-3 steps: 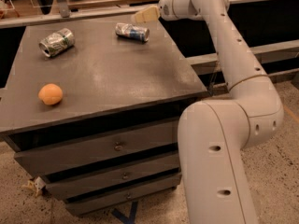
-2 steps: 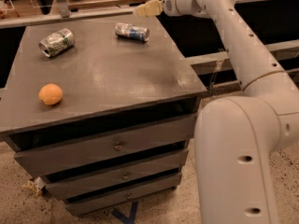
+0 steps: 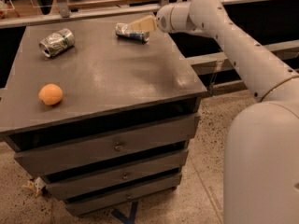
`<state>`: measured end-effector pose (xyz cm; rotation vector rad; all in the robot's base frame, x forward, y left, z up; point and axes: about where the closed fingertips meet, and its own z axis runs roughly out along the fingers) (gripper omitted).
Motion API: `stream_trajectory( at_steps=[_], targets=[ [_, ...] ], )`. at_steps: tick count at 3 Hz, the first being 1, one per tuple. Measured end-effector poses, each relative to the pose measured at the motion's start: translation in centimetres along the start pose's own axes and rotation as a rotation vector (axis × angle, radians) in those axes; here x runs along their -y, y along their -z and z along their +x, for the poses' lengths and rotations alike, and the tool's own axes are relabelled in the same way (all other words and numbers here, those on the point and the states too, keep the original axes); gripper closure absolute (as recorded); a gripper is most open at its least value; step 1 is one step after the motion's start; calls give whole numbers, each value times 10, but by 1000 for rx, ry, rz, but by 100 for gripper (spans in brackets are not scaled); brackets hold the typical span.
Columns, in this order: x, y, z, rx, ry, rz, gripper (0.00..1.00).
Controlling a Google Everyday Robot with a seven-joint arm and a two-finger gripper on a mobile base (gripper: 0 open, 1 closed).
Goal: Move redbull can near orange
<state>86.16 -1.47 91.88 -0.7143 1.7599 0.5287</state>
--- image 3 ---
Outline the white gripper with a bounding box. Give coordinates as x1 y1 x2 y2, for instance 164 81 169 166
128 1 213 38

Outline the crushed redbull can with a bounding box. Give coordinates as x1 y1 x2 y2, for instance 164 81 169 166
115 23 150 43

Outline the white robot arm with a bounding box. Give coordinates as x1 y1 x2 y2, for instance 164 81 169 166
129 0 299 224

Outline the crushed green silver can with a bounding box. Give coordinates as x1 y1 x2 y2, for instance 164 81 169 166
39 28 75 58

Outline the grey drawer cabinet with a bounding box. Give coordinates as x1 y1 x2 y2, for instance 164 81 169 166
0 17 205 205

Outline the orange fruit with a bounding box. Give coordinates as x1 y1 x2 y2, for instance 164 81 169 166
38 84 63 105

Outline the top grey drawer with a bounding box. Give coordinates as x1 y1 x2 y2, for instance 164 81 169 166
15 114 199 176

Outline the grey drawer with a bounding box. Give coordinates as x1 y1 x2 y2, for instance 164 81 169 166
47 148 188 201
15 114 199 176
65 173 182 216

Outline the middle grey drawer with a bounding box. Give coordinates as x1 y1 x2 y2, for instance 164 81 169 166
47 148 188 201

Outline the bottom grey drawer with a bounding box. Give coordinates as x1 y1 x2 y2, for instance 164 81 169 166
65 173 182 216

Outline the blue tape cross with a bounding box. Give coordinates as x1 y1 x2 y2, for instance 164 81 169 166
111 202 138 224

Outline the metal railing frame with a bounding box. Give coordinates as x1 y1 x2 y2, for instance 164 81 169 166
0 0 299 97

